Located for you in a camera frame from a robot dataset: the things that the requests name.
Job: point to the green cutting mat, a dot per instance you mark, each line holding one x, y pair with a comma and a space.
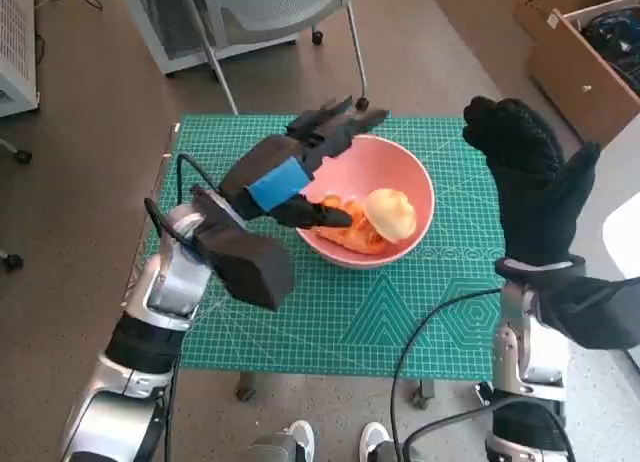
325, 332

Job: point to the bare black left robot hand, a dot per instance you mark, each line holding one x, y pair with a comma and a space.
270, 172

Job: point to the white desk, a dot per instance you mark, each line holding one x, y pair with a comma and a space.
622, 177

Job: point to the grey mesh office chair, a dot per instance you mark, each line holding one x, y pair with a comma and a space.
275, 4

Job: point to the pink bowl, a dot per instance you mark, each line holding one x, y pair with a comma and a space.
400, 172

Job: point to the rectangular toy bread loaf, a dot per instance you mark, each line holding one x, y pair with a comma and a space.
360, 242

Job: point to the white perforated appliance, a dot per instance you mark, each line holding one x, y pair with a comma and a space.
15, 32

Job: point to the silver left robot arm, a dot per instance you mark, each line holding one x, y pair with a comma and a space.
170, 287

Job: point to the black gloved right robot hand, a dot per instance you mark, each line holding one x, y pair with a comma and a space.
535, 192

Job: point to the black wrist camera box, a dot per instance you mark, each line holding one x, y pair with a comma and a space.
250, 267
595, 312

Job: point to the open wooden crate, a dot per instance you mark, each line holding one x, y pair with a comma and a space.
570, 82

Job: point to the flat cardboard box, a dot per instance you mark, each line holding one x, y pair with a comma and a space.
540, 2

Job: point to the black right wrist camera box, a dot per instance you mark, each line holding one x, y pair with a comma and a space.
595, 312

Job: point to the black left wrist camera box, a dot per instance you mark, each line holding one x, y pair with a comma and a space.
250, 267

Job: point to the black office chair base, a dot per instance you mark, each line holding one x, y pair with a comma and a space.
22, 156

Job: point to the white rounded panel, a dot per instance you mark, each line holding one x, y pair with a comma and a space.
625, 237

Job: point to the round toy bread bun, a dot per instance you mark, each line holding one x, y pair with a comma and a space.
390, 214

